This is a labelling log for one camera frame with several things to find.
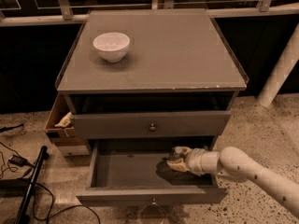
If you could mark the black pole on floor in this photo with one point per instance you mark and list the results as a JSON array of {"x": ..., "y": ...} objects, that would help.
[{"x": 21, "y": 217}]

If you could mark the grey drawer cabinet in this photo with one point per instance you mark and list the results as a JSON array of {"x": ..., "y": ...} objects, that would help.
[{"x": 177, "y": 61}]

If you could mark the white ceramic bowl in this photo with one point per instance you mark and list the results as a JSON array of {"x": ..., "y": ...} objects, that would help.
[{"x": 113, "y": 46}]

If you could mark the open cardboard box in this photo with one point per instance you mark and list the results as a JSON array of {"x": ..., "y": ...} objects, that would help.
[{"x": 61, "y": 132}]

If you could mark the metal window railing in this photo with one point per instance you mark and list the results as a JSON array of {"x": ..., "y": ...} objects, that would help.
[{"x": 32, "y": 12}]

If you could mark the white diagonal post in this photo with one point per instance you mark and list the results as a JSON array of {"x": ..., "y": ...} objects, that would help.
[{"x": 286, "y": 62}]

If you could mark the clear plastic water bottle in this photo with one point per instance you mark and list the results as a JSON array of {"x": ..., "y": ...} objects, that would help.
[{"x": 173, "y": 158}]

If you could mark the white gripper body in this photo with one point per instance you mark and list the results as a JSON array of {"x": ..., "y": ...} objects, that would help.
[{"x": 193, "y": 160}]

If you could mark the black power adapter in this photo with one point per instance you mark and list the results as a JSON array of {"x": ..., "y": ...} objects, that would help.
[{"x": 17, "y": 160}]

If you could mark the round metal top knob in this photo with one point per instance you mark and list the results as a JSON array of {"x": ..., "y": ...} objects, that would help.
[{"x": 152, "y": 127}]

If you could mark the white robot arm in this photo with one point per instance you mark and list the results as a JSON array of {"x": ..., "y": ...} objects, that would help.
[{"x": 234, "y": 164}]

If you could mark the grey top drawer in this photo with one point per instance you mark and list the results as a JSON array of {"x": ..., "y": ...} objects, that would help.
[{"x": 136, "y": 125}]

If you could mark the grey drawer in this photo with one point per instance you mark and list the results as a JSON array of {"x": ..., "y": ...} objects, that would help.
[
  {"x": 130, "y": 172},
  {"x": 136, "y": 125}
]

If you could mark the metal middle drawer knob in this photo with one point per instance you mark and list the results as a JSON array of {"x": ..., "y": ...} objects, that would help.
[{"x": 153, "y": 201}]

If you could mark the grey middle drawer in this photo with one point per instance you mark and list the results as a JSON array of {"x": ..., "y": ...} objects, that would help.
[{"x": 130, "y": 172}]

